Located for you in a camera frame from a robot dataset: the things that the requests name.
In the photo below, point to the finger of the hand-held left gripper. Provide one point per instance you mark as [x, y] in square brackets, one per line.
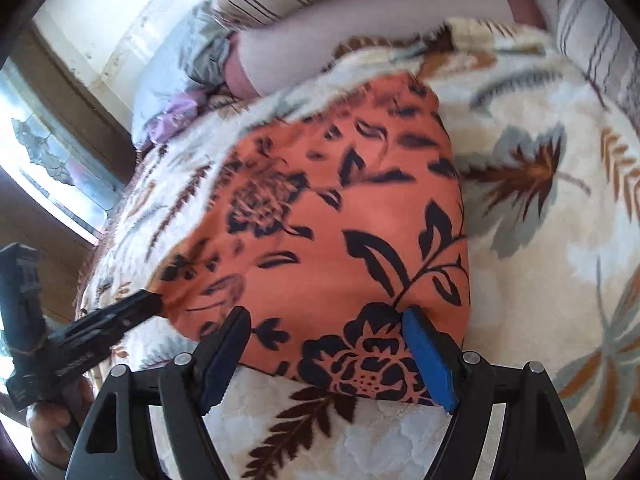
[132, 310]

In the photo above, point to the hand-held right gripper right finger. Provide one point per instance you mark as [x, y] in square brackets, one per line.
[430, 355]

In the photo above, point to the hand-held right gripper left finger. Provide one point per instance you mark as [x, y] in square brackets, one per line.
[220, 370]

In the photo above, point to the orange black floral garment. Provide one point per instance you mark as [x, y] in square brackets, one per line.
[310, 240]

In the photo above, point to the person's left forearm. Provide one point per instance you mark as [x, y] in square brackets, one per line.
[47, 465]

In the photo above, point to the grey and lilac clothes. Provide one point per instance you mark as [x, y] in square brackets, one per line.
[165, 85]

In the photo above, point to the person's left hand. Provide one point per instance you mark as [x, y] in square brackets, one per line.
[47, 425]

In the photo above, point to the cream leaf print blanket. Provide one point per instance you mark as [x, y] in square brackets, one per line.
[540, 260]

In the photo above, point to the purple floral cloth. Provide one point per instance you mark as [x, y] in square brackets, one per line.
[180, 110]

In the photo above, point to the grey satin cloth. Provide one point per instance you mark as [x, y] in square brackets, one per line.
[210, 45]

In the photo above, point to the pink quilted bolster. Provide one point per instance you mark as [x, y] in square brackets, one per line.
[350, 20]

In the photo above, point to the striped floral pillow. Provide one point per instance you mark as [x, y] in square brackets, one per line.
[595, 35]

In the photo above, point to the window with wooden frame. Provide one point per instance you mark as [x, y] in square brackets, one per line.
[45, 150]

